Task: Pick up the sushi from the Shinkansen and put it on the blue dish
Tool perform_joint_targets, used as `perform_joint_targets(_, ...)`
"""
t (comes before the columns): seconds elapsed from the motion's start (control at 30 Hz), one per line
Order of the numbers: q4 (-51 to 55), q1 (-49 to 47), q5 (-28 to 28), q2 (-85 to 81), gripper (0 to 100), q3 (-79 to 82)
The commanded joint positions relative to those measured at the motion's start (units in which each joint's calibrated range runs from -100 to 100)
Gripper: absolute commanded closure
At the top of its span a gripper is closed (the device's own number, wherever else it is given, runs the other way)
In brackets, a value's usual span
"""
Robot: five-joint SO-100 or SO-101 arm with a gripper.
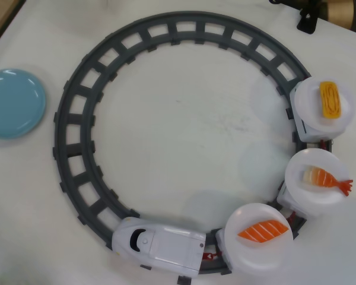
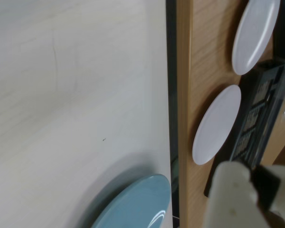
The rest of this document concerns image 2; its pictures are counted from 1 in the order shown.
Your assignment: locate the blue round dish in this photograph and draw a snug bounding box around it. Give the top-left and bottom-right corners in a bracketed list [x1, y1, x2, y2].
[90, 174, 171, 228]

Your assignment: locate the light wooden board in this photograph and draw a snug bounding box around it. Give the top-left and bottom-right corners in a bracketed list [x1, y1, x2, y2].
[176, 0, 285, 228]

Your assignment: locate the black electronic device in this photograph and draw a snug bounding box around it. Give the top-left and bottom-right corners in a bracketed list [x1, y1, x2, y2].
[204, 59, 285, 198]

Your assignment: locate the white round plastic plate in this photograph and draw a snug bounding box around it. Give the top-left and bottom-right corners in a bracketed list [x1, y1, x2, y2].
[231, 0, 282, 76]
[192, 84, 242, 166]

